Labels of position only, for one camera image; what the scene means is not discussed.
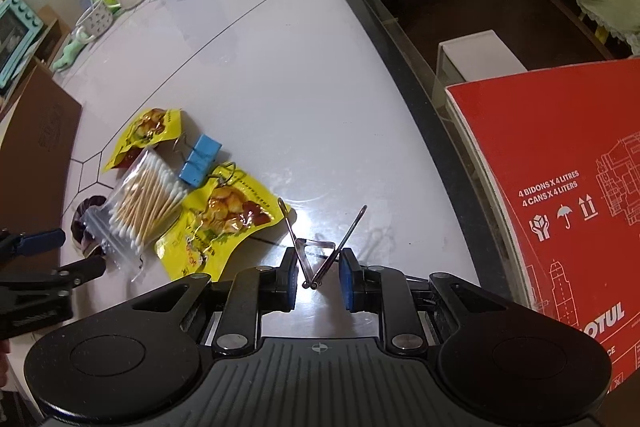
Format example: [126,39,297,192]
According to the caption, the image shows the blue binder clip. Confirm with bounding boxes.
[172,132,238,188]

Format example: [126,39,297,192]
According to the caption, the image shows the teal toaster oven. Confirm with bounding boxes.
[0,0,45,90]

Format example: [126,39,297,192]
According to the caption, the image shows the green towel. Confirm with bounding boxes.
[52,27,96,72]

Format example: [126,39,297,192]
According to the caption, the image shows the brown cardboard container box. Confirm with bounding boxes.
[0,59,83,233]

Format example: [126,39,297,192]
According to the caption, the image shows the patterned white mug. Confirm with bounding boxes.
[75,0,118,38]

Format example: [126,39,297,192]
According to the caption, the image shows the small yellow snack packet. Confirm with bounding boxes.
[101,107,185,174]

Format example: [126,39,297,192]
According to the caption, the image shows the large yellow snack packet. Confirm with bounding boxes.
[154,167,292,283]

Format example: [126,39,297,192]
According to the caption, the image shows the red cardboard box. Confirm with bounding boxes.
[444,57,640,378]

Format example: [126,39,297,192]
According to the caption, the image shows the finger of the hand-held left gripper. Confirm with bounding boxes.
[0,256,107,294]
[0,228,67,264]

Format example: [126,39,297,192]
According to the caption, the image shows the dark crinkled wrapper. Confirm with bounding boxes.
[70,196,108,258]

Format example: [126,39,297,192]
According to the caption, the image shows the bag of cotton swabs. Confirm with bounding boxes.
[81,148,187,283]

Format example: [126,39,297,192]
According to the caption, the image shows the white stool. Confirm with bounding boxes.
[434,31,530,95]

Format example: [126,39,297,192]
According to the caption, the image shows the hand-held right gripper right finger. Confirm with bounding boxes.
[339,249,511,355]

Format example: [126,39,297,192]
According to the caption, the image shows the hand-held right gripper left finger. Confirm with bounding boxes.
[117,248,299,358]

